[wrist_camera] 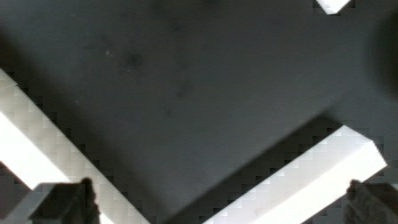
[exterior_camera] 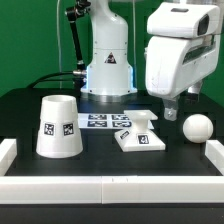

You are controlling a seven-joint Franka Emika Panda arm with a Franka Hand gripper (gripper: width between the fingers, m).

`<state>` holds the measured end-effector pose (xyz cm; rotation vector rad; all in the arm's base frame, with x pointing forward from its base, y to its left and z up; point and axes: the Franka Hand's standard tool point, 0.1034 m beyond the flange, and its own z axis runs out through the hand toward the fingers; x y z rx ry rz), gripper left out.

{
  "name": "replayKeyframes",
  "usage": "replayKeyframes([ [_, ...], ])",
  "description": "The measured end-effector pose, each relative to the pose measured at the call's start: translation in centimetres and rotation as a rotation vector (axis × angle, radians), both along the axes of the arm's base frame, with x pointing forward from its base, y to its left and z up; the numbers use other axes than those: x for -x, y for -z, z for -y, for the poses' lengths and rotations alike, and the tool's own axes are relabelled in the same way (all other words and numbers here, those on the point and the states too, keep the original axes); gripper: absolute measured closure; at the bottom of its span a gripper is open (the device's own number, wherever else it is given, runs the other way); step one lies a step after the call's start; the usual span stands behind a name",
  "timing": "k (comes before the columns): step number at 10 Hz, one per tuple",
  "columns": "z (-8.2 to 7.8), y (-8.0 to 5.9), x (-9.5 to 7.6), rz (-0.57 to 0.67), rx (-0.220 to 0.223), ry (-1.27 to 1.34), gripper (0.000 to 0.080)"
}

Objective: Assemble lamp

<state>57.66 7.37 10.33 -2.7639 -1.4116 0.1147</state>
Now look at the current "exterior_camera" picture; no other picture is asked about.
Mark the white lamp bulb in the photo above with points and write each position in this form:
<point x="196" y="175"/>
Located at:
<point x="197" y="128"/>

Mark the white right wall block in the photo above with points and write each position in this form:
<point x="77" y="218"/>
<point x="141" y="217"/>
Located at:
<point x="214" y="151"/>

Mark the fiducial marker sheet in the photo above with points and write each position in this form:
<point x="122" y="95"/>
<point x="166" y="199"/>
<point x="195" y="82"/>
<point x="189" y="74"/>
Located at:
<point x="103" y="121"/>

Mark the white wall block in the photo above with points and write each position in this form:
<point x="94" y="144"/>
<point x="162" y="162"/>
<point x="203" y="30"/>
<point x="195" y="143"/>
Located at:
<point x="214" y="151"/>
<point x="8" y="152"/>

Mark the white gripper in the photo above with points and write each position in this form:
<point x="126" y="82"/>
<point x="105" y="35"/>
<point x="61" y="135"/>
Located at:
<point x="173" y="65"/>

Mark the white lamp shade cone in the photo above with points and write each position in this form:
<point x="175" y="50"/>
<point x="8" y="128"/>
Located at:
<point x="59" y="135"/>

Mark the white lamp base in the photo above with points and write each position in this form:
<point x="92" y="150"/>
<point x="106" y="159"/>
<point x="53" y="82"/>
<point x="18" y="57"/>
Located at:
<point x="139" y="137"/>

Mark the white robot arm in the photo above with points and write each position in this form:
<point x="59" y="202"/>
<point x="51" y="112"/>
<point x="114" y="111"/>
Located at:
<point x="109" y="75"/>

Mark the white left wall block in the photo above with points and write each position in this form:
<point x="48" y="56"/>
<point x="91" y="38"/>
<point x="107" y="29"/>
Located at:
<point x="8" y="152"/>

